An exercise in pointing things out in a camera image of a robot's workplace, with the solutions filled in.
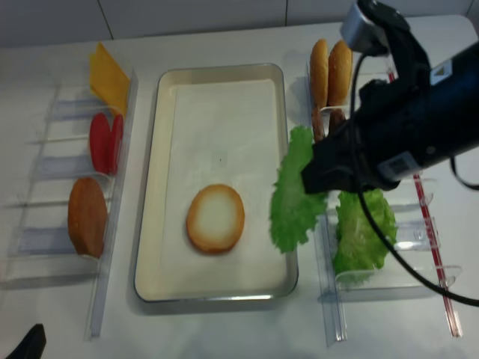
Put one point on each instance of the cream metal tray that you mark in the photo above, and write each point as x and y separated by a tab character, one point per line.
214	125

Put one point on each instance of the upright bun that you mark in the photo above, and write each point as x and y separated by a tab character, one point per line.
319	72
340	73

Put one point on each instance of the right upright bun top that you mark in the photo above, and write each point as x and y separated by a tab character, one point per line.
340	73

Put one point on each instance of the green lettuce leaf in rack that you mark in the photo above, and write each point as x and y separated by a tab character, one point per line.
359	247

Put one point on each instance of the left upright bun top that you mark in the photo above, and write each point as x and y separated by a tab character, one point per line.
319	72

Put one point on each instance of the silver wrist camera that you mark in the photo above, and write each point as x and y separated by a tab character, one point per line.
361	34

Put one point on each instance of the left red tomato slice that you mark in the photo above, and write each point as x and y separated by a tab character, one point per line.
99	135

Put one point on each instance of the yellow cheese slices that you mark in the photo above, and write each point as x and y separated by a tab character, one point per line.
108	81

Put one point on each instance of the right red tomato slice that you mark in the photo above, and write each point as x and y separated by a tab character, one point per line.
115	142

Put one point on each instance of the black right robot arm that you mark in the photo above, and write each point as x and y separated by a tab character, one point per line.
425	116

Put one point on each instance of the green lettuce leaf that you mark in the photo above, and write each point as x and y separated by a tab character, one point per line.
293	212
359	247

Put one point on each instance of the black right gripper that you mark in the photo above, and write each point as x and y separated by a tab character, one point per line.
372	150

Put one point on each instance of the clear acrylic left rack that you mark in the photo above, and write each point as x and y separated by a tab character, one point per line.
40	250

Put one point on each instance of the red tomato slice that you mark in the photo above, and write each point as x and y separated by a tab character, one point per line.
99	135
115	142

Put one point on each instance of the left brown meat patty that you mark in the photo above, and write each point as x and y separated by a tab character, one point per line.
317	125

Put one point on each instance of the bottom bun slice on tray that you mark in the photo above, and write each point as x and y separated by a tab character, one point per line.
215	219

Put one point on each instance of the brown bun in left rack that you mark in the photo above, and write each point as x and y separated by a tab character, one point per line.
87	216

